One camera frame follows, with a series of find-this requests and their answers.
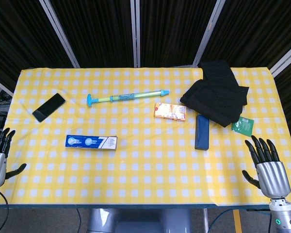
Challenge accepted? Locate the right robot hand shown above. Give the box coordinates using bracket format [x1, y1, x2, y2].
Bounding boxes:
[242, 135, 291, 201]

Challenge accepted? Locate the blue white toothpaste box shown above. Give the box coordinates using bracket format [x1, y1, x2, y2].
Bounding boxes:
[65, 134, 118, 151]

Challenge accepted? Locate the green foil packet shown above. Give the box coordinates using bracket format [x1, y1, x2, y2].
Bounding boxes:
[231, 116, 255, 136]

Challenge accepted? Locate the black smartphone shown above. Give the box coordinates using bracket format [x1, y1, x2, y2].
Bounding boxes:
[32, 93, 66, 123]

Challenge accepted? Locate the dark blue rectangular box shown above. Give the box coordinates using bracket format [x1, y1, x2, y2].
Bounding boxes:
[194, 114, 210, 150]

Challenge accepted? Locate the black folded cloth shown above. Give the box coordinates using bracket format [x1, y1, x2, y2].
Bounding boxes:
[179, 60, 250, 128]

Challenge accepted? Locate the orange yellow snack box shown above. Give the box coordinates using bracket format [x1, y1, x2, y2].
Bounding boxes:
[154, 101, 188, 122]

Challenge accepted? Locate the yellow white checkered tablecloth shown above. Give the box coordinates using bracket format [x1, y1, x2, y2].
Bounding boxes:
[0, 67, 291, 207]

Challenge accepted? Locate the green blue water squirter toy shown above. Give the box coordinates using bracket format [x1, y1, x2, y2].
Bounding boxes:
[86, 89, 170, 108]

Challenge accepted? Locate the blue cable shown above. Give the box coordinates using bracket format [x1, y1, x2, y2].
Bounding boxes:
[207, 209, 236, 233]

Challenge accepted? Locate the grey partition post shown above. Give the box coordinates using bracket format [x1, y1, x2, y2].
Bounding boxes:
[38, 0, 81, 68]
[0, 74, 15, 97]
[193, 0, 227, 67]
[130, 0, 142, 68]
[269, 40, 291, 79]

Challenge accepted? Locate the grey robot pedestal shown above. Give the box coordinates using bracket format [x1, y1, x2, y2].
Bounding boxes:
[87, 208, 192, 233]

